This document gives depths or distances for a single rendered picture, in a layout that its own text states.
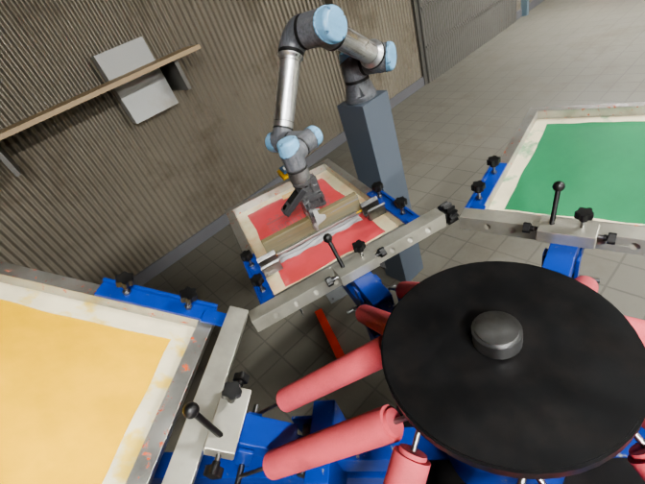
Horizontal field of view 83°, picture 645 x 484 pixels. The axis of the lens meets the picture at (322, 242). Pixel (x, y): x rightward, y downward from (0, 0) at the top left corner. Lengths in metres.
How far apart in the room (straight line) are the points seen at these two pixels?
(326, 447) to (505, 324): 0.33
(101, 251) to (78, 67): 1.42
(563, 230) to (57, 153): 3.20
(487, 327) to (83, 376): 0.84
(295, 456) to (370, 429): 0.17
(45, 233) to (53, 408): 2.62
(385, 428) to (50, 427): 0.68
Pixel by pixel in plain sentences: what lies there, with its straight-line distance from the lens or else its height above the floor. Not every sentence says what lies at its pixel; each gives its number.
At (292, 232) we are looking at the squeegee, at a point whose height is 1.03.
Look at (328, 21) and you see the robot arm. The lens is 1.40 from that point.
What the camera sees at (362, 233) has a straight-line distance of 1.37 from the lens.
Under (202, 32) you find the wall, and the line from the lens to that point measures 3.71.
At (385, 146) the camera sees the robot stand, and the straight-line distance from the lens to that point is 1.94.
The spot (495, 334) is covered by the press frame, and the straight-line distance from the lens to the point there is 0.52.
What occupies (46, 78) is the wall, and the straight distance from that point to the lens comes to 3.39.
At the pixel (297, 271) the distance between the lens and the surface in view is 1.32.
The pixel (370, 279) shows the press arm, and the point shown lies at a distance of 1.05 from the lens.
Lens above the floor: 1.77
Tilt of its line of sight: 36 degrees down
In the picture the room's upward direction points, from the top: 22 degrees counter-clockwise
